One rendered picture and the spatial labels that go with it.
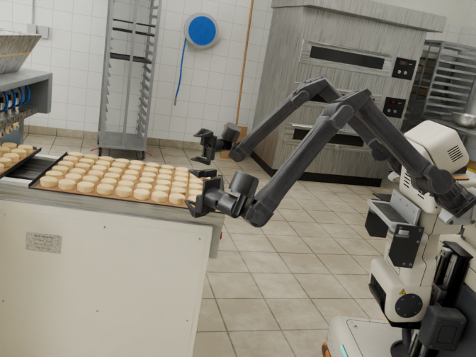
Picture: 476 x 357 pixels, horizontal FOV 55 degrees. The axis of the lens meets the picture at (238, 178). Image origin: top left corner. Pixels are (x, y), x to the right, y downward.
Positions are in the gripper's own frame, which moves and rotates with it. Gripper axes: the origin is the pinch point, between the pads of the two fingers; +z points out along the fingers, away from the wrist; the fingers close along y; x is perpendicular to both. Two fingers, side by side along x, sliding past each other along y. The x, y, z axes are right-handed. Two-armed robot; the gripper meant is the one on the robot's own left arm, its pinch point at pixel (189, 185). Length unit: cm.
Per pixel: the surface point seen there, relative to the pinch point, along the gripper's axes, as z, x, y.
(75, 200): 29.9, -19.2, 11.8
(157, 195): 11.1, -2.3, 6.4
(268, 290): 42, 120, 100
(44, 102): 81, -4, -8
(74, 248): 28.7, -19.6, 28.2
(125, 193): 17.5, -9.7, 6.7
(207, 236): -0.8, 10.2, 18.6
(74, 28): 396, 187, -25
